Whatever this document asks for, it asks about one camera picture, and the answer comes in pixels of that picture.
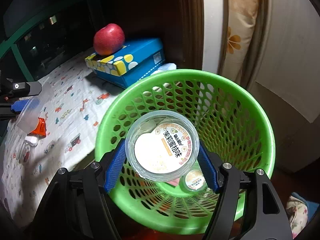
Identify orange snack wrapper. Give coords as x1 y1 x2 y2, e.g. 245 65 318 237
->
29 118 47 138

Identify blue yellow tissue box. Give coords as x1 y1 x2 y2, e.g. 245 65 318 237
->
85 38 165 88

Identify white printed cartoon tablecloth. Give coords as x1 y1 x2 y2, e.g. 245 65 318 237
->
1 52 122 227

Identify red apple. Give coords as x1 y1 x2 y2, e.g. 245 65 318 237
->
93 23 125 55

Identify pink paper wrapper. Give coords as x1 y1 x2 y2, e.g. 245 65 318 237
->
167 178 180 187

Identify jelly cup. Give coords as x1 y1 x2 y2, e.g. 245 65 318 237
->
183 168 207 192
125 110 200 182

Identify white cabinet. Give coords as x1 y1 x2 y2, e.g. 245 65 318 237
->
249 0 319 172

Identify clear square plastic container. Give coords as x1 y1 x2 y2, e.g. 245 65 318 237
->
16 82 54 134

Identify green window frame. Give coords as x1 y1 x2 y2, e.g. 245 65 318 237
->
1 8 55 81

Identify green plastic mesh basket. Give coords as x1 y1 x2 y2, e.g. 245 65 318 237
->
95 69 276 235

